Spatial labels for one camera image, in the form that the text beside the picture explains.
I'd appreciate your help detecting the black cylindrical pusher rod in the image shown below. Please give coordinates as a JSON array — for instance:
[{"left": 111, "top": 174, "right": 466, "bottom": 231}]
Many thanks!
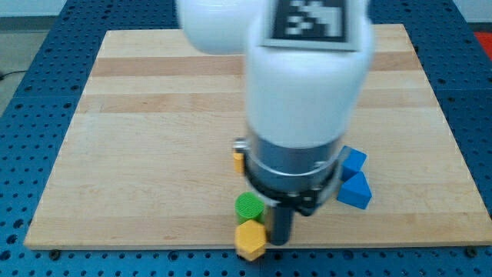
[{"left": 270, "top": 205, "right": 294, "bottom": 245}]

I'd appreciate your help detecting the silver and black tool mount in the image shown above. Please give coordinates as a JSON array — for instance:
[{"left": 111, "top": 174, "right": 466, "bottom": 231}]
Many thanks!
[{"left": 233, "top": 130, "right": 350, "bottom": 216}]

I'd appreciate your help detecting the green cylinder block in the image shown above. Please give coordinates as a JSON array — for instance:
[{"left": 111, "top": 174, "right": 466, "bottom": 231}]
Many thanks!
[{"left": 234, "top": 192, "right": 265, "bottom": 224}]

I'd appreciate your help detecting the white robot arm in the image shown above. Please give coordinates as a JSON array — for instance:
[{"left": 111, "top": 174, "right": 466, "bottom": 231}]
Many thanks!
[{"left": 176, "top": 0, "right": 374, "bottom": 245}]

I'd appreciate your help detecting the yellow heart block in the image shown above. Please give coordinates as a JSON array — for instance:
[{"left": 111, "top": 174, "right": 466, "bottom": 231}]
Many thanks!
[{"left": 233, "top": 152, "right": 244, "bottom": 174}]

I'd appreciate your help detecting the yellow hexagon block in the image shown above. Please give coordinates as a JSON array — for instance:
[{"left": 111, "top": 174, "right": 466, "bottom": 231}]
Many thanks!
[{"left": 234, "top": 219, "right": 267, "bottom": 262}]

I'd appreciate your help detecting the blue cube block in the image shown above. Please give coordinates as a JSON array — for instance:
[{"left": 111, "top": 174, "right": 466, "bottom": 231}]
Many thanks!
[{"left": 341, "top": 145, "right": 367, "bottom": 181}]

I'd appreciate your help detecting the blue pentagon block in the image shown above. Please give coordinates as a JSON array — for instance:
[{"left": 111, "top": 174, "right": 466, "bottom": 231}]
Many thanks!
[{"left": 337, "top": 172, "right": 373, "bottom": 209}]

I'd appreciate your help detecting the wooden board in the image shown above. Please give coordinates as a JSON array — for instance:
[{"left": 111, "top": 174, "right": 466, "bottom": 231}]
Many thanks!
[{"left": 24, "top": 24, "right": 491, "bottom": 250}]

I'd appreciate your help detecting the black and white fiducial tag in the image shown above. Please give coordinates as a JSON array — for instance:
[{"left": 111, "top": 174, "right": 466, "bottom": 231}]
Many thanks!
[{"left": 262, "top": 0, "right": 364, "bottom": 52}]

